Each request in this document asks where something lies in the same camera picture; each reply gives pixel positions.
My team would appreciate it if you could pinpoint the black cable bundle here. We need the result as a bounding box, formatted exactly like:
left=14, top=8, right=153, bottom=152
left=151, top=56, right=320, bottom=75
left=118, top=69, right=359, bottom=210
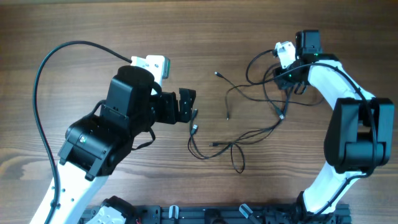
left=187, top=70, right=324, bottom=174

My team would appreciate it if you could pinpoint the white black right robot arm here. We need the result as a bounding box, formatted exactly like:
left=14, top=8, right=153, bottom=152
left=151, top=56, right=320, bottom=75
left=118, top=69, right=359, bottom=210
left=272, top=30, right=394, bottom=223

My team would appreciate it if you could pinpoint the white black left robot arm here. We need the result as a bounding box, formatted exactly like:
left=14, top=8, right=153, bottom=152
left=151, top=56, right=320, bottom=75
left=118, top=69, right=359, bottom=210
left=31, top=65, right=196, bottom=223

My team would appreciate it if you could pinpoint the black right camera cable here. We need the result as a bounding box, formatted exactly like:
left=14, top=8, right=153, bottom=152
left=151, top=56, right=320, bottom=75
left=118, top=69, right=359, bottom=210
left=245, top=49, right=379, bottom=218

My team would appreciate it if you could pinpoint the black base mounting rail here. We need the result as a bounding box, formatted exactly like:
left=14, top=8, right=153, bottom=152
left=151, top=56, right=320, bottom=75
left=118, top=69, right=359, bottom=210
left=78, top=196, right=352, bottom=224

